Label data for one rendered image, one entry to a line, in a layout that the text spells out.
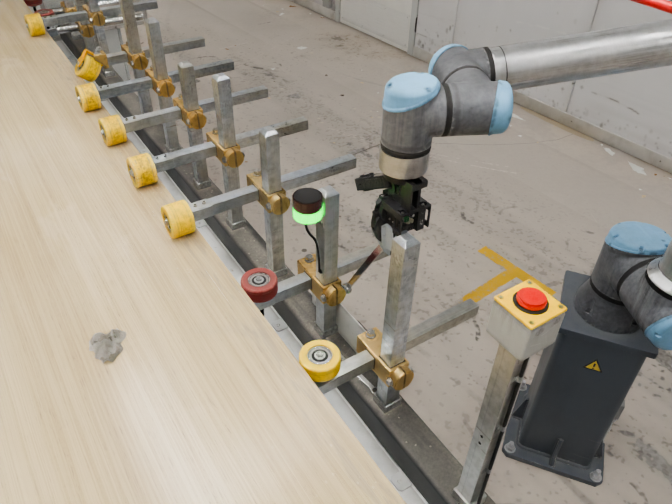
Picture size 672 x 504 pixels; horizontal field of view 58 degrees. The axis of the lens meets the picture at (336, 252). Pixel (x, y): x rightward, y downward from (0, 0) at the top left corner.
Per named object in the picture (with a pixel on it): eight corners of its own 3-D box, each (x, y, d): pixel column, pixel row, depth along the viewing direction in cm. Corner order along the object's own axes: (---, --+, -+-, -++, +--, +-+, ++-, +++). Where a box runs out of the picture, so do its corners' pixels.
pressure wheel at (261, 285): (269, 298, 141) (266, 261, 134) (285, 319, 136) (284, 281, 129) (238, 310, 138) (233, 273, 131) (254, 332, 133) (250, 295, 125)
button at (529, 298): (528, 291, 84) (531, 282, 83) (551, 308, 81) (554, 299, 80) (508, 301, 82) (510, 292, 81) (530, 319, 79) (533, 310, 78)
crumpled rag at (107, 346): (91, 331, 118) (88, 322, 117) (127, 327, 119) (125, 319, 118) (84, 366, 111) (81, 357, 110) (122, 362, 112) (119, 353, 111)
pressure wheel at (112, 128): (116, 108, 171) (127, 131, 169) (117, 124, 178) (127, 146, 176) (95, 113, 168) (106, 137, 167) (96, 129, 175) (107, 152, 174)
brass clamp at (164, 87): (162, 80, 204) (160, 65, 201) (177, 95, 195) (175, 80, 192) (145, 84, 201) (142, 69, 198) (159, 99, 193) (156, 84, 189)
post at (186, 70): (207, 198, 201) (188, 58, 171) (212, 203, 199) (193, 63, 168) (198, 201, 200) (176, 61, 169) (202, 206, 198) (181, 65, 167)
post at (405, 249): (387, 398, 134) (408, 228, 104) (397, 410, 132) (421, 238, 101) (374, 405, 133) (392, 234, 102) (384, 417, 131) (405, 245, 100)
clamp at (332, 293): (315, 268, 146) (315, 252, 143) (346, 301, 138) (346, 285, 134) (295, 276, 144) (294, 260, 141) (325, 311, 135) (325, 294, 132)
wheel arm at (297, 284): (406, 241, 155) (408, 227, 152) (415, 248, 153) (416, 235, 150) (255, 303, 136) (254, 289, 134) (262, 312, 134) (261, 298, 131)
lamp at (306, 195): (313, 264, 135) (313, 184, 122) (326, 279, 132) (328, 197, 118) (290, 273, 133) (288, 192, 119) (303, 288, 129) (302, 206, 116)
